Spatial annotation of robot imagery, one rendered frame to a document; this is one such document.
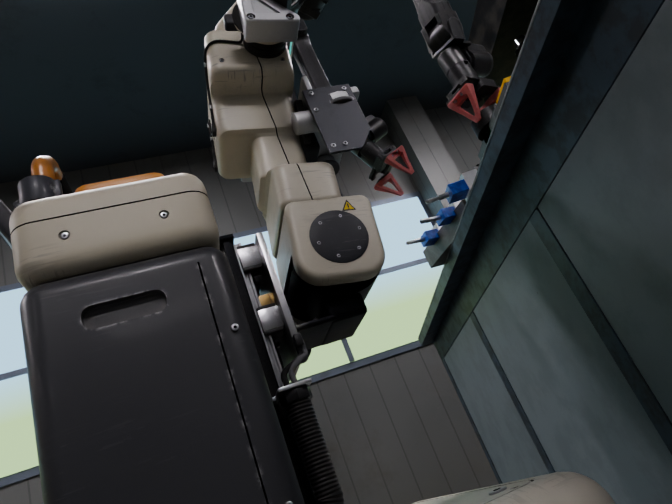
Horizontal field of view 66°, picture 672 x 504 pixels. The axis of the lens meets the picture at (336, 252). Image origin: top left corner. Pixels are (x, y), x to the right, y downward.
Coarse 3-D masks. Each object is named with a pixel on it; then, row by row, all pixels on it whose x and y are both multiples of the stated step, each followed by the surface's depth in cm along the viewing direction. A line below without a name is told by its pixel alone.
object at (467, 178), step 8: (464, 176) 115; (472, 176) 115; (448, 184) 114; (456, 184) 114; (464, 184) 114; (472, 184) 114; (448, 192) 115; (456, 192) 113; (464, 192) 114; (432, 200) 115; (448, 200) 117; (456, 200) 117
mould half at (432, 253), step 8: (464, 200) 128; (456, 208) 130; (456, 216) 131; (456, 224) 132; (440, 232) 139; (448, 232) 136; (440, 240) 140; (448, 240) 137; (432, 248) 145; (440, 248) 141; (448, 248) 138; (432, 256) 145; (440, 256) 142; (432, 264) 146; (440, 264) 148
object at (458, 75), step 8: (456, 64) 115; (464, 64) 115; (456, 72) 115; (464, 72) 114; (472, 72) 114; (456, 80) 115; (464, 80) 110; (472, 80) 112; (456, 88) 113; (448, 96) 114; (480, 96) 119
